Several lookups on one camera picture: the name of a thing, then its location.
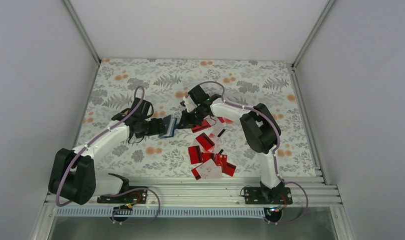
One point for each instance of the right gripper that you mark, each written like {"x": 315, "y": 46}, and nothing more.
{"x": 186, "y": 122}

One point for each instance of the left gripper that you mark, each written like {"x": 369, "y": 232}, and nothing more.
{"x": 157, "y": 128}

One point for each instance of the blue card holder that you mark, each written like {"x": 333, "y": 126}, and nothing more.
{"x": 170, "y": 124}

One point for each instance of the white floral card front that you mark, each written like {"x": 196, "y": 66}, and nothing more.
{"x": 209, "y": 170}

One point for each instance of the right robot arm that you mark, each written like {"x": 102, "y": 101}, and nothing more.
{"x": 261, "y": 132}

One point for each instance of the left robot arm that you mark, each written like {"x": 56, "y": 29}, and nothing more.
{"x": 73, "y": 175}

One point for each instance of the red card black stripe top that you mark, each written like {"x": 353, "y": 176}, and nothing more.
{"x": 204, "y": 125}

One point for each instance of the red card black stripe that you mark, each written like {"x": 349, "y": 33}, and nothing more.
{"x": 204, "y": 125}
{"x": 195, "y": 154}
{"x": 205, "y": 142}

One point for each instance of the red card black stripe middle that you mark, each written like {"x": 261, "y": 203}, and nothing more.
{"x": 205, "y": 142}

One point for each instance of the red card black stripe left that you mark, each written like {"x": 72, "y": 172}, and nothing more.
{"x": 195, "y": 154}

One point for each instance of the white card black stripe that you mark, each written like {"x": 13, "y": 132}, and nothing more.
{"x": 217, "y": 126}

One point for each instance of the translucent red circle card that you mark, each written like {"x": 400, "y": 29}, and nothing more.
{"x": 225, "y": 120}

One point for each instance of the red card gold ribbon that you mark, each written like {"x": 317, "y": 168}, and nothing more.
{"x": 221, "y": 160}

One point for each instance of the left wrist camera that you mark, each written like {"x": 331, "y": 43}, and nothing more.
{"x": 144, "y": 111}

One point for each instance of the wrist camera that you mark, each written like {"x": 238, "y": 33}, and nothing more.
{"x": 144, "y": 111}
{"x": 198, "y": 95}

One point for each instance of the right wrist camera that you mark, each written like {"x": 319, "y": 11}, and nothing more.
{"x": 198, "y": 95}

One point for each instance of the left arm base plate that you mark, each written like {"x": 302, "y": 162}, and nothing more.
{"x": 132, "y": 195}

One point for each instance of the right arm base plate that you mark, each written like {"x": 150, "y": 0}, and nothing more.
{"x": 259, "y": 196}

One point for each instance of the aluminium rail frame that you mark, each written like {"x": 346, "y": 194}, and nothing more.
{"x": 226, "y": 192}

